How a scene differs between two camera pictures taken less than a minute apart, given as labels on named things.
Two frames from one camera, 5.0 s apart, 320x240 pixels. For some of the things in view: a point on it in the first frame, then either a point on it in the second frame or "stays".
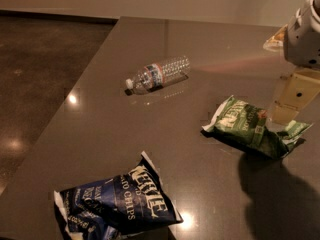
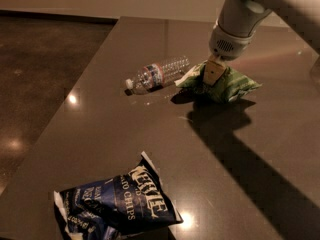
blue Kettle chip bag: [130, 201] stays
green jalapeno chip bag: [244, 125] -> [230, 85]
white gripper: [302, 39] -> [227, 45]
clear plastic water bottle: [159, 75] stays
